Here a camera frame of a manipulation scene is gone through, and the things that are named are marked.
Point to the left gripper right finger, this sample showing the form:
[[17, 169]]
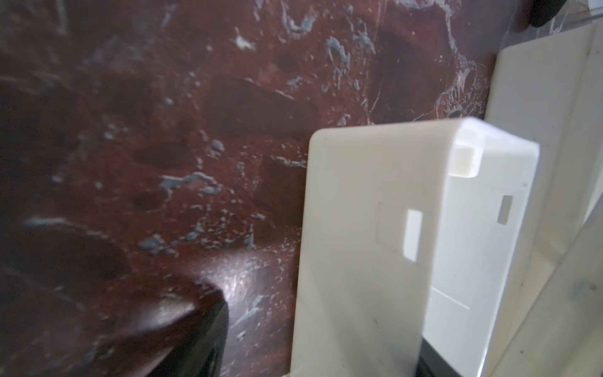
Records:
[[431, 364]]

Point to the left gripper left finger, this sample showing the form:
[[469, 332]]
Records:
[[196, 322]]

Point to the white wrap dispenser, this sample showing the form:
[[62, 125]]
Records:
[[549, 91], [409, 232]]

